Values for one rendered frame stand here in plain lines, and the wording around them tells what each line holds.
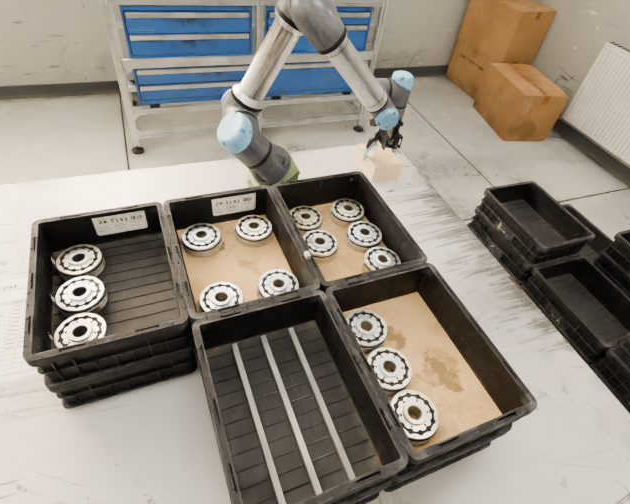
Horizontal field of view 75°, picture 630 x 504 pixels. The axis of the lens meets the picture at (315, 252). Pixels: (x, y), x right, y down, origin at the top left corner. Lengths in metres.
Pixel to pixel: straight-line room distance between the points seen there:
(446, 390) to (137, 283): 0.78
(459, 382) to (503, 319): 0.40
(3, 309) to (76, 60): 2.67
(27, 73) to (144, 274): 2.87
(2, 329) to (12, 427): 0.27
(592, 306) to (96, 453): 1.87
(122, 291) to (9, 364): 0.31
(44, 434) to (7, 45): 3.06
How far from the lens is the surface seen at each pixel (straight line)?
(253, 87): 1.40
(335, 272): 1.12
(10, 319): 1.33
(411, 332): 1.06
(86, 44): 3.72
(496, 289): 1.45
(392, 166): 1.68
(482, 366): 1.03
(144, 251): 1.19
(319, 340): 0.99
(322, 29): 1.20
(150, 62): 2.80
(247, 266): 1.11
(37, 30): 3.72
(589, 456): 1.28
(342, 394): 0.94
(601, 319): 2.10
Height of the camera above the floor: 1.67
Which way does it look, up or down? 46 degrees down
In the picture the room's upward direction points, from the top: 9 degrees clockwise
